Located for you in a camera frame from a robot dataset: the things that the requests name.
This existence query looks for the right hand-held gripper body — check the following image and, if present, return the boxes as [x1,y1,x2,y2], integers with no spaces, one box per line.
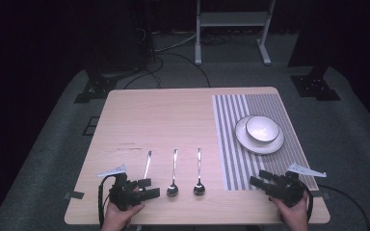
[269,163,328,208]

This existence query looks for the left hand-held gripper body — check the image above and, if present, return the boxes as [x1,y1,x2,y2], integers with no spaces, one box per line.
[96,164,144,212]

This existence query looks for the person's left hand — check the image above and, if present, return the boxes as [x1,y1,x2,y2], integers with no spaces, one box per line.
[100,201,145,231]

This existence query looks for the person's right hand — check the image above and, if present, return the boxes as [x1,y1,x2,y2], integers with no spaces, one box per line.
[270,192,310,231]

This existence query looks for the white plate with dark rim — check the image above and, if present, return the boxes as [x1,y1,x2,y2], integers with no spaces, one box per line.
[234,114,285,156]

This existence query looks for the grey striped placemat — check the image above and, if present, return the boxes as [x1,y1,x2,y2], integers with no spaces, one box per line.
[211,92,320,193]

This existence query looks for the metal spoon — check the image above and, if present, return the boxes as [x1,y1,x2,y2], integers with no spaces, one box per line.
[193,147,207,197]
[166,148,180,198]

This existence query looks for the grey tape piece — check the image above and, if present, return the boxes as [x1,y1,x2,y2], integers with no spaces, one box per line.
[311,190,331,200]
[63,191,86,201]

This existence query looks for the white bowl with dark rim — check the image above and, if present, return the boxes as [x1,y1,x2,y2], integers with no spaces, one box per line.
[245,115,281,144]

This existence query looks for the black stand base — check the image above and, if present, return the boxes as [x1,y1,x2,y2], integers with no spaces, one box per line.
[73,67,120,105]
[289,64,342,102]

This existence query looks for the white metal stand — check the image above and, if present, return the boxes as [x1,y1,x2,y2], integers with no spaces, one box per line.
[194,0,277,66]

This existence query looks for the metal utensil with flat handle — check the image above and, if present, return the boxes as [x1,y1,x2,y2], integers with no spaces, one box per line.
[143,150,153,181]

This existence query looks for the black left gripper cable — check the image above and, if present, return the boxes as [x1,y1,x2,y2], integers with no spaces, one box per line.
[97,174,111,229]

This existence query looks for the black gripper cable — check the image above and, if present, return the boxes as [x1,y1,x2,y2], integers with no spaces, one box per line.
[97,174,111,229]
[300,181,314,223]

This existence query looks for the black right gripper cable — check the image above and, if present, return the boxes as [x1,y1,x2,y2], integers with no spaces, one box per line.
[300,181,314,223]

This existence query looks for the black cable beside table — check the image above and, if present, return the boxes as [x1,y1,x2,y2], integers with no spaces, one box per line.
[317,184,370,231]

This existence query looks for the black floor cable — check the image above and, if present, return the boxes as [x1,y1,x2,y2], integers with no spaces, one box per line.
[122,52,212,90]

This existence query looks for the grey floor cable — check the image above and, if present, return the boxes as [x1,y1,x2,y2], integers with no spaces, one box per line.
[153,31,198,54]

